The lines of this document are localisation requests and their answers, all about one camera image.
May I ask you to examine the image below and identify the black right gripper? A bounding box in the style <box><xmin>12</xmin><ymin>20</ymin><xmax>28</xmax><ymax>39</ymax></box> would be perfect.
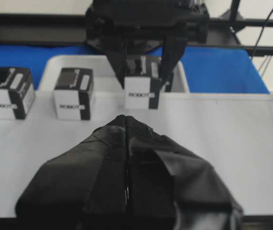
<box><xmin>84</xmin><ymin>0</ymin><xmax>210</xmax><ymax>89</ymax></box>

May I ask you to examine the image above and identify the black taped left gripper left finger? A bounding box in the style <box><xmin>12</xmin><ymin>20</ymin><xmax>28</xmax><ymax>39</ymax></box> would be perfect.
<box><xmin>15</xmin><ymin>115</ymin><xmax>126</xmax><ymax>230</ymax></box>

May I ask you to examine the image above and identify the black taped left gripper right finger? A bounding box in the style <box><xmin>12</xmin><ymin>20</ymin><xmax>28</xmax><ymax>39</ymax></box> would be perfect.
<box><xmin>126</xmin><ymin>116</ymin><xmax>243</xmax><ymax>230</ymax></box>

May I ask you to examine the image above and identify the black white box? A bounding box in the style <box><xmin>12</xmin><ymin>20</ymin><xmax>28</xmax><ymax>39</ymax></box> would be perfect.
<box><xmin>54</xmin><ymin>68</ymin><xmax>94</xmax><ymax>120</ymax></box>
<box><xmin>124</xmin><ymin>55</ymin><xmax>161</xmax><ymax>109</ymax></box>
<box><xmin>0</xmin><ymin>67</ymin><xmax>35</xmax><ymax>120</ymax></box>

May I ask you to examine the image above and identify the white plastic tray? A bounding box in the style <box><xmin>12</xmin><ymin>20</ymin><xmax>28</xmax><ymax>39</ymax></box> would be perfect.
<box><xmin>37</xmin><ymin>54</ymin><xmax>191</xmax><ymax>93</ymax></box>

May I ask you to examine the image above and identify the white base board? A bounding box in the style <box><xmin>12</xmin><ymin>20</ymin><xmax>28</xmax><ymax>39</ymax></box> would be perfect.
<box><xmin>0</xmin><ymin>91</ymin><xmax>273</xmax><ymax>218</ymax></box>

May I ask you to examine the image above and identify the blue table cloth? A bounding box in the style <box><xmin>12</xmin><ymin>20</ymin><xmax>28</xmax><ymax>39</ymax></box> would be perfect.
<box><xmin>0</xmin><ymin>45</ymin><xmax>269</xmax><ymax>94</ymax></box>

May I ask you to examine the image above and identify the black hanging cable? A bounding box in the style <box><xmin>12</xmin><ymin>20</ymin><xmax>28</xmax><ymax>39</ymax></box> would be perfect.
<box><xmin>249</xmin><ymin>0</ymin><xmax>273</xmax><ymax>58</ymax></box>

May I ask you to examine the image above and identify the black aluminium frame rail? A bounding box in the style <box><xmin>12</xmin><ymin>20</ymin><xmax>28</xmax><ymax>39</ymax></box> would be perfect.
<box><xmin>0</xmin><ymin>0</ymin><xmax>273</xmax><ymax>57</ymax></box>

